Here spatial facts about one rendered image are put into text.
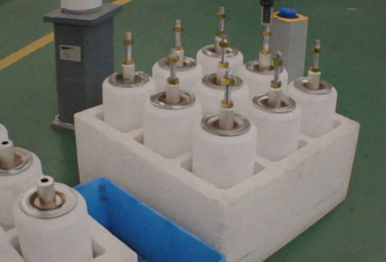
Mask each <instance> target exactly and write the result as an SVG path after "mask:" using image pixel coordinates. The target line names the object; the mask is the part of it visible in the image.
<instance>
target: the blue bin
mask: <svg viewBox="0 0 386 262"><path fill-rule="evenodd" d="M72 188H73V189H75V190H76V191H77V192H78V193H79V194H80V195H81V196H82V197H83V198H84V200H85V203H86V208H87V211H88V214H89V215H90V216H91V217H92V218H93V219H94V220H95V221H97V222H98V223H99V224H101V225H102V226H103V227H104V228H105V229H106V230H107V231H109V232H110V233H111V234H112V235H113V236H115V237H116V238H117V239H118V240H120V241H121V242H122V243H123V244H125V245H126V246H127V247H129V248H130V249H131V250H133V251H134V252H135V253H136V255H137V262H226V259H227V258H226V256H225V255H224V253H222V252H221V251H218V250H217V249H215V248H214V247H213V246H211V245H210V244H208V243H206V242H205V241H203V240H202V239H200V238H198V237H197V236H195V235H193V234H191V233H189V232H188V231H187V230H185V229H183V228H182V227H181V226H179V225H177V224H176V223H175V222H173V221H172V220H170V219H169V218H167V217H166V216H164V215H163V214H161V213H159V212H157V211H156V210H155V209H153V208H151V207H150V206H149V205H147V204H146V203H144V202H142V201H141V200H140V199H138V198H137V197H135V196H133V195H132V194H130V193H129V192H127V191H126V190H124V189H123V188H121V187H120V186H118V185H117V184H116V183H115V182H113V181H112V180H110V179H109V178H107V177H97V178H95V179H93V180H92V179H91V180H89V181H86V182H85V183H82V184H81V185H78V186H76V187H72Z"/></svg>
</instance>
